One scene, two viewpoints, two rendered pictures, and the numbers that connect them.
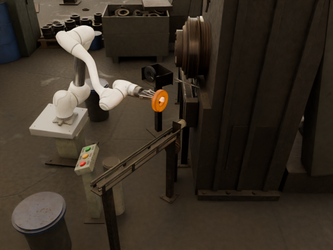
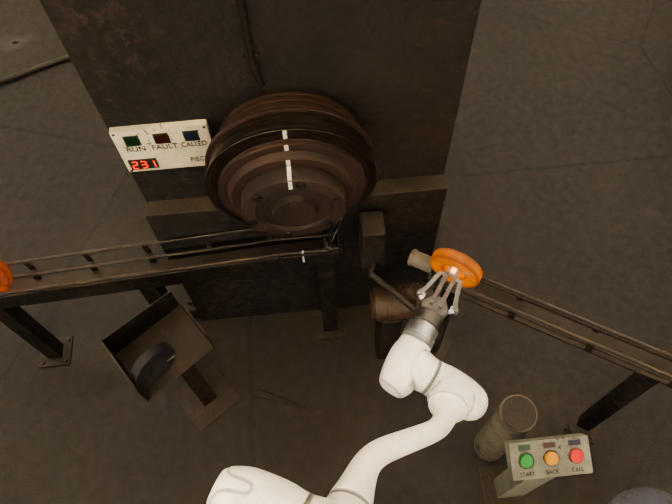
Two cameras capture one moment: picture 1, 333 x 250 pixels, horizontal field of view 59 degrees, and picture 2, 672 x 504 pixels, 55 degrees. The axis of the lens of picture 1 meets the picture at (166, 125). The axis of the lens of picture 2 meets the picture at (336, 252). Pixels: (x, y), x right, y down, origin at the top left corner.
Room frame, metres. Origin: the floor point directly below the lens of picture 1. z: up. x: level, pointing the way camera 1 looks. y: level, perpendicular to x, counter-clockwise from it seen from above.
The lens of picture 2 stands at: (2.12, 0.85, 2.57)
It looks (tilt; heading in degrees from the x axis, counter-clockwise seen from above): 62 degrees down; 268
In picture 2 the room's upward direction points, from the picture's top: 3 degrees counter-clockwise
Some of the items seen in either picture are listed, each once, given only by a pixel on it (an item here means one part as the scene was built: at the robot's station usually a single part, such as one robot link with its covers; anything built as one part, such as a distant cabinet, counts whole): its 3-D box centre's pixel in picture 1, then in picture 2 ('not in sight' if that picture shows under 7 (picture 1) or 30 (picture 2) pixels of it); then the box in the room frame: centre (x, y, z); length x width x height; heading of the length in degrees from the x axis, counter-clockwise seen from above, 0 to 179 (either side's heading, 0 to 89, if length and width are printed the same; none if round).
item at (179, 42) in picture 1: (178, 48); (293, 204); (2.19, -0.08, 1.11); 0.28 x 0.06 x 0.28; 0
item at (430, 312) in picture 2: (141, 93); (432, 311); (1.83, 0.18, 0.92); 0.09 x 0.08 x 0.07; 55
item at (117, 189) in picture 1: (114, 187); (502, 430); (1.55, 0.39, 0.26); 0.12 x 0.12 x 0.52
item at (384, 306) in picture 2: (171, 159); (398, 323); (1.86, -0.05, 0.27); 0.22 x 0.13 x 0.53; 0
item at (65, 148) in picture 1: (70, 141); not in sight; (2.24, 0.93, 0.16); 0.40 x 0.40 x 0.31; 83
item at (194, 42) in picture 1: (191, 48); (291, 175); (2.19, -0.18, 1.11); 0.47 x 0.06 x 0.47; 0
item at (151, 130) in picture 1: (157, 101); (181, 373); (2.67, 0.10, 0.36); 0.26 x 0.20 x 0.72; 35
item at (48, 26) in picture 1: (74, 29); not in sight; (5.58, 1.77, 0.22); 1.20 x 0.81 x 0.44; 95
